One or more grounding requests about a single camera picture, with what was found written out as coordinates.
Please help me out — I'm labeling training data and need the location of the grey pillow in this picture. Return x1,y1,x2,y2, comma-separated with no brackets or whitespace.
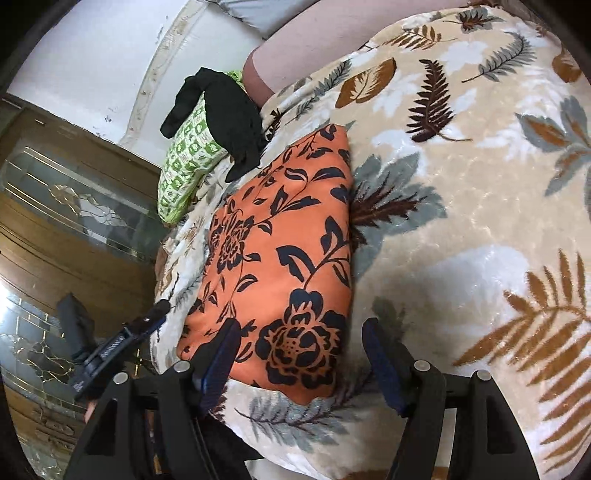
217,0,315,40

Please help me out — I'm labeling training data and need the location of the wooden wardrobe with glass doors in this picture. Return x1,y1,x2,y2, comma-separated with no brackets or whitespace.
0,92,174,480

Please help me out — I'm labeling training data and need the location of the green patterned pillow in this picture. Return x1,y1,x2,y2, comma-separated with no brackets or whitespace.
157,69,245,224

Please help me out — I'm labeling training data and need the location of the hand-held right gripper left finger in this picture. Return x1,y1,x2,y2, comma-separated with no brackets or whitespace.
65,318,243,480

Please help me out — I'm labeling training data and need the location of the black cloth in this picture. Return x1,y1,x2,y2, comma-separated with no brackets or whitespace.
160,67,269,182

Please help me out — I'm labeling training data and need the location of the orange black floral garment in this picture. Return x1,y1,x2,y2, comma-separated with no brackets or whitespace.
177,124,356,407

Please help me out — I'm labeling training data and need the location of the leaf print fleece blanket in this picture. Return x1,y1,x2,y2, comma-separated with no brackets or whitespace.
154,0,591,480

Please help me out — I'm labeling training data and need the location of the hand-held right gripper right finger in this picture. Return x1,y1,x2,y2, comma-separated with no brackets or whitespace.
362,318,541,480

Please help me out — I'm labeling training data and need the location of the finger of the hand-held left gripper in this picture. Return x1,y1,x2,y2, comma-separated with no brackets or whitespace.
130,299,172,340

